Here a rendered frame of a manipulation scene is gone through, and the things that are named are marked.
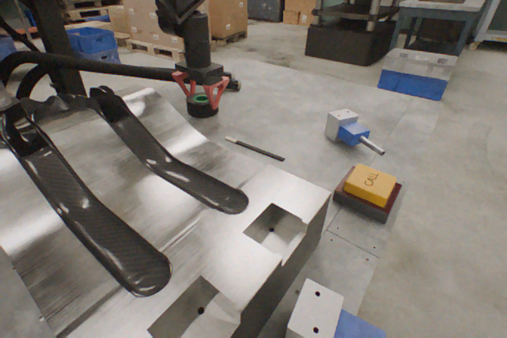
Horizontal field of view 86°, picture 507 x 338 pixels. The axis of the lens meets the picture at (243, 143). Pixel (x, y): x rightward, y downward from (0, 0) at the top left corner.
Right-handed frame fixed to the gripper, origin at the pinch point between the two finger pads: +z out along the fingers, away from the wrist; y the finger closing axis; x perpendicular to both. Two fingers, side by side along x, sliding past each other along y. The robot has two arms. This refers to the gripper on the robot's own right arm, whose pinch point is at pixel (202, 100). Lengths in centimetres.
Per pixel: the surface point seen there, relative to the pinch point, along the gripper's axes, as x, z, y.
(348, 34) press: -337, 54, 84
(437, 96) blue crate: -270, 83, -38
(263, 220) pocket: 24.5, -5.4, -36.2
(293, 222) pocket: 23.0, -5.9, -39.0
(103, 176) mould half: 32.7, -7.4, -18.0
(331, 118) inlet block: -8.2, -1.9, -30.0
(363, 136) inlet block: -7.4, -0.7, -37.1
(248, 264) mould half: 30.5, -7.4, -38.9
